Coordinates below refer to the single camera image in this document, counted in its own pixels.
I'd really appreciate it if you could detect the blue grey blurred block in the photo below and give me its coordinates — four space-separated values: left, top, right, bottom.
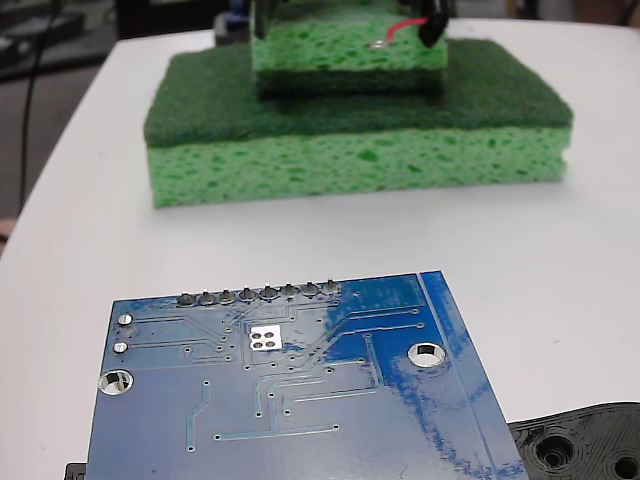
213 0 253 47

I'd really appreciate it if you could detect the small green scouring sponge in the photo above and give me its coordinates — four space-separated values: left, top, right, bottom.
251 0 450 103

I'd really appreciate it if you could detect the large green scouring sponge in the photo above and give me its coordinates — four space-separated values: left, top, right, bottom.
142 38 575 210

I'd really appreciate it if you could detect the black plastic component housing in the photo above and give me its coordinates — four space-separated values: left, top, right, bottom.
63 399 640 480

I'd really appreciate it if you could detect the red insulated wire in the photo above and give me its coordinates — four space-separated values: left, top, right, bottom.
369 16 431 50

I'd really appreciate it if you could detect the thin black cable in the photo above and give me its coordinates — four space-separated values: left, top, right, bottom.
18 0 60 214

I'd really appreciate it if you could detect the blue printed circuit board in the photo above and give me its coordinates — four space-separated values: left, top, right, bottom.
84 269 531 480

